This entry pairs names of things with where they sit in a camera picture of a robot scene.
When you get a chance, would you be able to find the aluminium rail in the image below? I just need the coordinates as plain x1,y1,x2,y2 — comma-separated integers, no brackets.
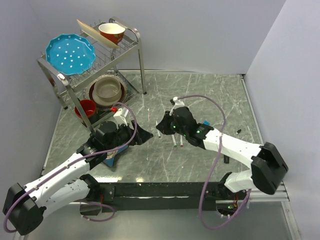
247,183,290,202

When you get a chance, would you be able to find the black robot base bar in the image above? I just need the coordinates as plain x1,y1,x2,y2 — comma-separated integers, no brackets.
86,182,247,211

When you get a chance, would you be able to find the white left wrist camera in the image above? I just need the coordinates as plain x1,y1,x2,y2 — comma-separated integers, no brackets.
111,106,129,126

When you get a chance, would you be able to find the blue polka dot plate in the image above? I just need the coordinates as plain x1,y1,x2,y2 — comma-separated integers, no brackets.
45,33,96,76

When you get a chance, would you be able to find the beige rectangular plate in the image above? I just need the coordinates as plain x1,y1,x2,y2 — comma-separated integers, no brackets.
77,19,120,49

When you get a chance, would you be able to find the white marker with red tip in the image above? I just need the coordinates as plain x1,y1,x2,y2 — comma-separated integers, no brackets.
179,135,184,147

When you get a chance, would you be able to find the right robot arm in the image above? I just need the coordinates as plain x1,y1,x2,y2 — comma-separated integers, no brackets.
156,106,289,199

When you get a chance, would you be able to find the white marker with green tip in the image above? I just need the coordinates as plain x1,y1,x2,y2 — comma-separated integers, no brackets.
171,134,177,147

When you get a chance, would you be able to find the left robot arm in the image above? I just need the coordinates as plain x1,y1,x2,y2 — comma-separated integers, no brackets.
2,120,154,235

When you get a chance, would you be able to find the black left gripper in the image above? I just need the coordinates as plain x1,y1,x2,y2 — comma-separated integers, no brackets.
105,119,153,151

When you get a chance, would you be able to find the red and white bowl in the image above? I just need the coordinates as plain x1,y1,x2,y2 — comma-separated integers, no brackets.
98,22,126,45

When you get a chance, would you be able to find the blue star shaped dish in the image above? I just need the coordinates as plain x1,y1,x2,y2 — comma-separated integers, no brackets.
102,146,128,168

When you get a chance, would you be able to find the beige bowl on rack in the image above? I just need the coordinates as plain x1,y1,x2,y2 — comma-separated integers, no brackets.
94,76,122,102

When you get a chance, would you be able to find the thin white pen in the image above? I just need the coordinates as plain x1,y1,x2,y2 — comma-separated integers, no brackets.
155,120,161,138

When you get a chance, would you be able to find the red cup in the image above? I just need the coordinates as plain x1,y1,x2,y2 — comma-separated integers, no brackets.
79,99,98,120

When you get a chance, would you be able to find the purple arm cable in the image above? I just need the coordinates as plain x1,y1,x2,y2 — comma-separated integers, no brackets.
178,94,252,230
2,101,139,233

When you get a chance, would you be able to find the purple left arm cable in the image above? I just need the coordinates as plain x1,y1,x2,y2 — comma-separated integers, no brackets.
2,101,139,233

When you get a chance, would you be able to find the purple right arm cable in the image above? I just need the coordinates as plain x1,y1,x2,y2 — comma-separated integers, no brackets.
178,94,252,230

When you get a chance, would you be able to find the metal dish rack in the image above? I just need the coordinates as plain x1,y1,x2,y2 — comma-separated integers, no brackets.
36,16,148,133

